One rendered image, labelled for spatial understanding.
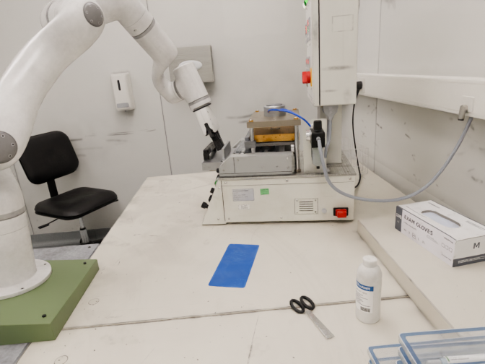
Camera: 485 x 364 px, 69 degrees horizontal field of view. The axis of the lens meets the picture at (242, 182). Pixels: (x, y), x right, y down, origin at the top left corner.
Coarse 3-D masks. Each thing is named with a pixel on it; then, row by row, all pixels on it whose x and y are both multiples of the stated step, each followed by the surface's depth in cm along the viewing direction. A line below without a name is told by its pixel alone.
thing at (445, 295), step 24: (384, 240) 99; (408, 240) 98; (384, 264) 95; (408, 264) 87; (432, 264) 86; (480, 264) 85; (408, 288) 82; (432, 288) 78; (456, 288) 77; (480, 288) 76; (432, 312) 73; (456, 312) 70; (480, 312) 70
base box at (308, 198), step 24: (216, 192) 124; (240, 192) 123; (264, 192) 122; (288, 192) 121; (312, 192) 120; (336, 192) 119; (216, 216) 127; (240, 216) 126; (264, 216) 125; (288, 216) 123; (312, 216) 122; (336, 216) 119
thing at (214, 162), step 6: (228, 144) 138; (222, 150) 129; (228, 150) 137; (234, 150) 142; (282, 150) 136; (210, 156) 136; (216, 156) 135; (222, 156) 129; (228, 156) 134; (204, 162) 127; (210, 162) 127; (216, 162) 127; (204, 168) 128; (210, 168) 128; (216, 168) 127
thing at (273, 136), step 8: (256, 128) 136; (264, 128) 135; (272, 128) 130; (280, 128) 132; (288, 128) 131; (256, 136) 123; (264, 136) 122; (272, 136) 122; (280, 136) 122; (288, 136) 121; (256, 144) 124; (264, 144) 123; (272, 144) 123; (280, 144) 123; (288, 144) 122
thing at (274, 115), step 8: (272, 104) 129; (280, 104) 127; (256, 112) 142; (264, 112) 128; (272, 112) 126; (280, 112) 126; (288, 112) 115; (296, 112) 133; (248, 120) 122; (256, 120) 121; (264, 120) 120; (272, 120) 118; (280, 120) 117; (288, 120) 116; (296, 120) 116; (304, 120) 113
